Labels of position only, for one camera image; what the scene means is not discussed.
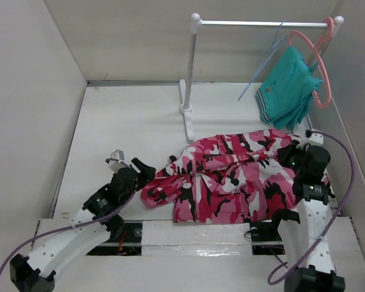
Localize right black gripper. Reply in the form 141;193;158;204
275;139;308;176

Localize pink camouflage trousers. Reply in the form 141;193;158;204
140;129;302;224

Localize blue wire hanger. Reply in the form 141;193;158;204
237;20;287;102

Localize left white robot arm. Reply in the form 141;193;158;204
9;158;156;291

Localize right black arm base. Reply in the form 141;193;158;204
246;220;285;256

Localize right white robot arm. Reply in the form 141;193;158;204
269;141;346;291

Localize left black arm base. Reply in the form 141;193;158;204
87;221;143;256

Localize pink plastic hanger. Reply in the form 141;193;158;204
288;17;335;108

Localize silver tape strip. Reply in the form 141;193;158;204
141;220;252;257

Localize teal shorts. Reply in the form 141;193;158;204
256;46;323;129

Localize white clothes rack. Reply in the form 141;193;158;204
179;13;344;142

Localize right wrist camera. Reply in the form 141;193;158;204
305;130;324;147

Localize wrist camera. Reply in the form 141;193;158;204
305;130;324;147
105;150;127;173

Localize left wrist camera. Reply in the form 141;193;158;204
105;150;127;173

